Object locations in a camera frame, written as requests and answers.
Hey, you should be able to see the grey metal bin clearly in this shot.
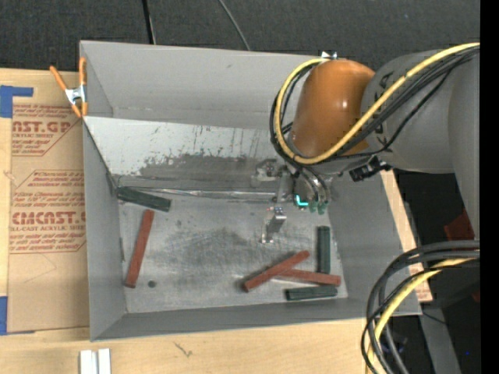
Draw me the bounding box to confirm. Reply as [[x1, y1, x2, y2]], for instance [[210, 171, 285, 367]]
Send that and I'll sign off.
[[79, 40, 424, 343]]

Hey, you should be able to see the dark green flat block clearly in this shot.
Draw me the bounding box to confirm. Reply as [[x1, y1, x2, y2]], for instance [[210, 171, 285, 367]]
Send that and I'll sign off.
[[116, 186, 173, 213], [285, 285, 339, 302], [316, 225, 333, 275]]

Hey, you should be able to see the brown cardboard board red print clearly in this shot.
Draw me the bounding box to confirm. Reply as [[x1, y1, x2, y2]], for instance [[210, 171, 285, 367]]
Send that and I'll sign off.
[[0, 67, 434, 335]]

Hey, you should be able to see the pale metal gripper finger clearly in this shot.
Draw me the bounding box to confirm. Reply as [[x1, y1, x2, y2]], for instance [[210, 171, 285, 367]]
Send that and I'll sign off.
[[250, 159, 282, 189], [260, 205, 288, 245]]

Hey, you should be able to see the black cylinder on white bracket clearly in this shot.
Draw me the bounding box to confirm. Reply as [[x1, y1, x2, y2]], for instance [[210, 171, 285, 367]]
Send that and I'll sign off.
[[348, 156, 394, 183]]

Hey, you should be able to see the red-brown flat block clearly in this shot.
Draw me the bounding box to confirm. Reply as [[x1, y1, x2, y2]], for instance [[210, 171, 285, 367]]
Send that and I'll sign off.
[[124, 209, 156, 289], [277, 268, 342, 288], [242, 249, 311, 294]]

